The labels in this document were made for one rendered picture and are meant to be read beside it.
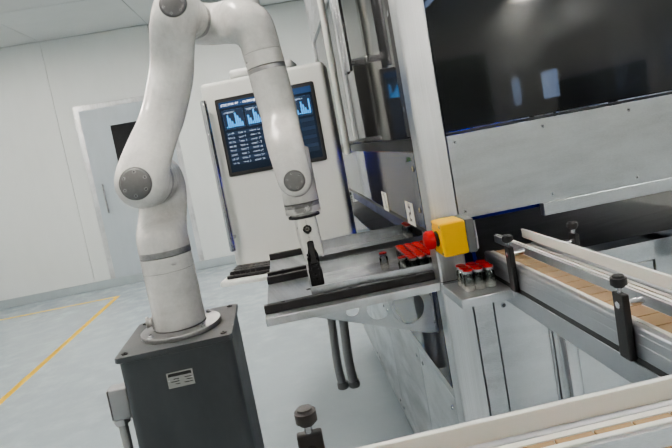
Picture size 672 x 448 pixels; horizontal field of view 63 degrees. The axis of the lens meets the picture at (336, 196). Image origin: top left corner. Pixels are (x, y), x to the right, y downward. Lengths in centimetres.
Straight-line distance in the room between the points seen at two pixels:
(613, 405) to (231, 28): 106
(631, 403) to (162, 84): 107
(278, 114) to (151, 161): 30
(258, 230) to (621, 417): 180
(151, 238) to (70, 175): 588
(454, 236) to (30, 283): 669
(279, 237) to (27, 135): 541
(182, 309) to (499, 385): 75
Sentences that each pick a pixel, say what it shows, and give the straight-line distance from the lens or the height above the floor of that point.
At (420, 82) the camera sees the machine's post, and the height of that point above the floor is 133.
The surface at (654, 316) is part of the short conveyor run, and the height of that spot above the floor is 93.
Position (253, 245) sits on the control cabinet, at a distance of 227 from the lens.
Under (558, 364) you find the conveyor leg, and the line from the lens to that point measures 119.
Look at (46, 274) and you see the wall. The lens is 744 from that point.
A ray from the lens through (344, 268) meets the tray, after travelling 156.
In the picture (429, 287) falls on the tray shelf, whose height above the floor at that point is 87.
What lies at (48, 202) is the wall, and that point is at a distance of 730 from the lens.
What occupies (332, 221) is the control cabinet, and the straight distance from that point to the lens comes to 220.
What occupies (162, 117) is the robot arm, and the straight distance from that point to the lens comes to 131.
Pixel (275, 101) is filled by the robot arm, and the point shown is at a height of 135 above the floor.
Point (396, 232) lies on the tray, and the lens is 191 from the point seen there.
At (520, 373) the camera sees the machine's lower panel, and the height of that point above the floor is 63.
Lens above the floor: 124
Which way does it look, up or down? 6 degrees down
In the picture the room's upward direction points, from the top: 10 degrees counter-clockwise
